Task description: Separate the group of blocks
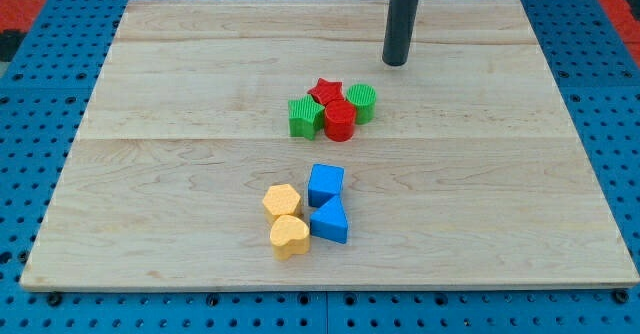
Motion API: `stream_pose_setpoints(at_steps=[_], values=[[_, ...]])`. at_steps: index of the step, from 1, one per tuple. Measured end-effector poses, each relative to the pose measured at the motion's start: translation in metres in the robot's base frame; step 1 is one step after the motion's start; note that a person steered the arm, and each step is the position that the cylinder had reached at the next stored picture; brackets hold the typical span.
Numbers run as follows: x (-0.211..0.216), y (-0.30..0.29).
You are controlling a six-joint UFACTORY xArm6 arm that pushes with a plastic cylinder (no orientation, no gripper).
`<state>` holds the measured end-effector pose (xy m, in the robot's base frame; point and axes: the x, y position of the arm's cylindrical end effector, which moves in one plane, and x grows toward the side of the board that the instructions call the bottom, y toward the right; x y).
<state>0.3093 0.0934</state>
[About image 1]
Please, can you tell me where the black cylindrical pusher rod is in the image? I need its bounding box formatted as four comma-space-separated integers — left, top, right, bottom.
382, 0, 419, 66

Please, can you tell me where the blue cube block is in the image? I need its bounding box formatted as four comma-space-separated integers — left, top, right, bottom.
307, 163, 345, 208

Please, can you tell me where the red cylinder block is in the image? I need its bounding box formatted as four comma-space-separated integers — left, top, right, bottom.
324, 100, 357, 142

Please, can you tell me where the green cylinder block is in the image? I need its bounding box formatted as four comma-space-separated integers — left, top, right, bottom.
346, 83, 377, 125

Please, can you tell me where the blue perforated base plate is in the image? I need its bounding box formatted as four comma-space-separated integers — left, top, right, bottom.
1, 0, 639, 333

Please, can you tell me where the blue triangle block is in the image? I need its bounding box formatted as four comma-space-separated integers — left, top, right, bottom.
310, 196, 349, 244

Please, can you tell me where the yellow heart block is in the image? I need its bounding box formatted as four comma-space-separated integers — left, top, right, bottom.
269, 215, 311, 260

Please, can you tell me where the yellow hexagon block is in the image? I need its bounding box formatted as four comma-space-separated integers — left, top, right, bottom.
262, 184, 302, 224

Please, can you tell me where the light wooden board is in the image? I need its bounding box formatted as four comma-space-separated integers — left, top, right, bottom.
20, 0, 639, 292

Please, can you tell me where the red star block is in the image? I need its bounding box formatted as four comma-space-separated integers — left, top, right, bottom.
307, 78, 344, 106

